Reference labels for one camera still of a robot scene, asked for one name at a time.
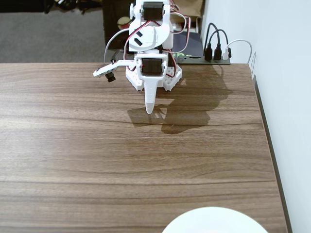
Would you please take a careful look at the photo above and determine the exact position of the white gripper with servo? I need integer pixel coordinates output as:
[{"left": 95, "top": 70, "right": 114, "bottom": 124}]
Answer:
[{"left": 135, "top": 53, "right": 169, "bottom": 115}]

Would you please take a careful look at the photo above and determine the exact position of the white round plate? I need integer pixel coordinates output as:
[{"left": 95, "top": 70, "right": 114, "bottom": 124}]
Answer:
[{"left": 161, "top": 206, "right": 268, "bottom": 233}]

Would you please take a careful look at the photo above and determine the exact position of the black usb hub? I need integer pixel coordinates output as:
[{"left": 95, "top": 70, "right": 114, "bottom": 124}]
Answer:
[{"left": 178, "top": 54, "right": 231, "bottom": 66}]

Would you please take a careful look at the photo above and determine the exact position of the dark box with green logo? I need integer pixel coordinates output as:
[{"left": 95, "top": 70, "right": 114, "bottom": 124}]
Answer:
[{"left": 171, "top": 31, "right": 205, "bottom": 59}]

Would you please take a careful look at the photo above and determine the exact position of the red and white round object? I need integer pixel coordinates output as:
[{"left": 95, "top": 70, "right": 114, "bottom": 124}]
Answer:
[{"left": 117, "top": 16, "right": 131, "bottom": 30}]

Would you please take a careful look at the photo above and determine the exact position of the dark brown cabinet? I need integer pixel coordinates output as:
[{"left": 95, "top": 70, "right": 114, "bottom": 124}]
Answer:
[{"left": 101, "top": 0, "right": 133, "bottom": 50}]

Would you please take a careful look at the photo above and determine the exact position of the brown cardboard box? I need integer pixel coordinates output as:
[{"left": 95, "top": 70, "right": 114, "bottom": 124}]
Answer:
[{"left": 170, "top": 0, "right": 206, "bottom": 18}]

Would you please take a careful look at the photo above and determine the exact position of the wrist camera on white mount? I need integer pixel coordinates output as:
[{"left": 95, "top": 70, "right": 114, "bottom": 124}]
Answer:
[{"left": 92, "top": 60, "right": 123, "bottom": 83}]

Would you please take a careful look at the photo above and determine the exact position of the white camera cable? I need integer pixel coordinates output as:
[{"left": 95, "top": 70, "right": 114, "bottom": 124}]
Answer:
[{"left": 104, "top": 28, "right": 130, "bottom": 64}]

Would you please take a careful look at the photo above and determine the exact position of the black usb cable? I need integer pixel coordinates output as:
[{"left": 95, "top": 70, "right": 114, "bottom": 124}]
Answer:
[
  {"left": 209, "top": 29, "right": 229, "bottom": 61},
  {"left": 203, "top": 22, "right": 219, "bottom": 61}
]

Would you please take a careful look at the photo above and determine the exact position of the red black servo wire bundle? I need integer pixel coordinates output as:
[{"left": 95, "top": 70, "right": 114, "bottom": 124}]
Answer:
[{"left": 168, "top": 0, "right": 193, "bottom": 54}]

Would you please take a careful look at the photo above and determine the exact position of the white usb cable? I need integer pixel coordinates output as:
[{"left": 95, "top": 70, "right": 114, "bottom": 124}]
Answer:
[{"left": 223, "top": 39, "right": 257, "bottom": 73}]

